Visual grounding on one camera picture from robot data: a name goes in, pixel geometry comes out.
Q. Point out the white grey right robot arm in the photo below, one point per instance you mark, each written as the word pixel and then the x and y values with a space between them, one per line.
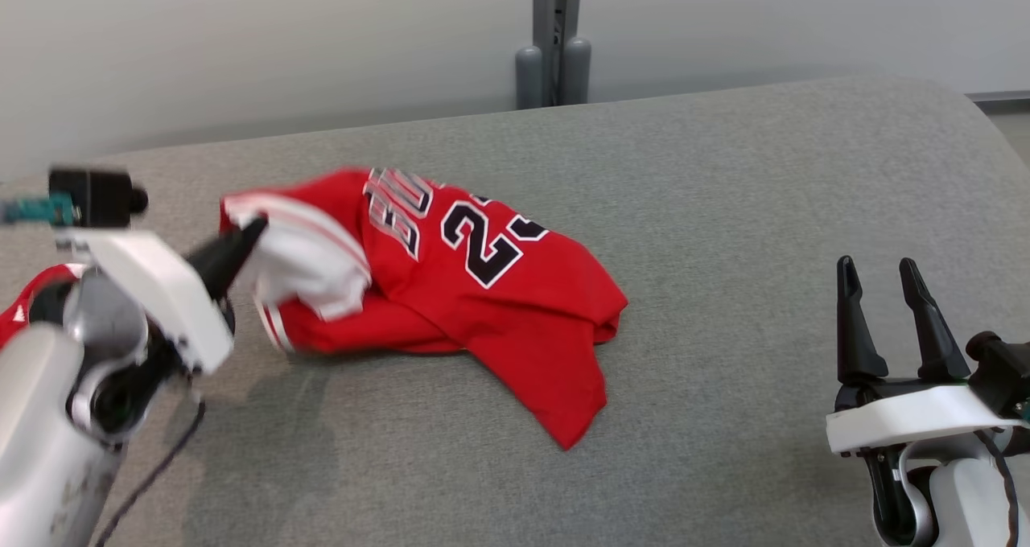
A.
pixel 966 499

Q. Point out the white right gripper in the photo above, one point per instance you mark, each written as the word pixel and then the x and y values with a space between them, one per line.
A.
pixel 901 418

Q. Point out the teal left camera plug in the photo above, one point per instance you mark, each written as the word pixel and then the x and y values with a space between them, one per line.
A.
pixel 40 209

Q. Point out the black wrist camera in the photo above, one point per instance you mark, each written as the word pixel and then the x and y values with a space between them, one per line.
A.
pixel 1002 366
pixel 92 197

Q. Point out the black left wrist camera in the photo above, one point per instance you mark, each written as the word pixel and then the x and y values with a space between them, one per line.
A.
pixel 92 197

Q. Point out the red shorts with white stripe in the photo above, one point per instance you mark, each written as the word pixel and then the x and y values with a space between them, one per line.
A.
pixel 40 283

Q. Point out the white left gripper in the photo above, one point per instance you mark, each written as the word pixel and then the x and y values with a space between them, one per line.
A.
pixel 161 289

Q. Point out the red and white basketball jersey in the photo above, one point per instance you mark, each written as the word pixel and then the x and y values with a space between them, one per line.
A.
pixel 499 314

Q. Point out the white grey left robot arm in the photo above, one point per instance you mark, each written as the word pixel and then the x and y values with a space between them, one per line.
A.
pixel 40 418

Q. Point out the dark grey wall skirting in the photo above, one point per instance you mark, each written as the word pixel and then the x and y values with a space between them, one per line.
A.
pixel 1002 96

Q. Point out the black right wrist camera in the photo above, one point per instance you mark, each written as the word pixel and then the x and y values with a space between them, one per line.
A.
pixel 1002 366

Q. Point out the grey partition post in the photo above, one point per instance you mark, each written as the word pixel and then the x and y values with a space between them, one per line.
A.
pixel 555 16

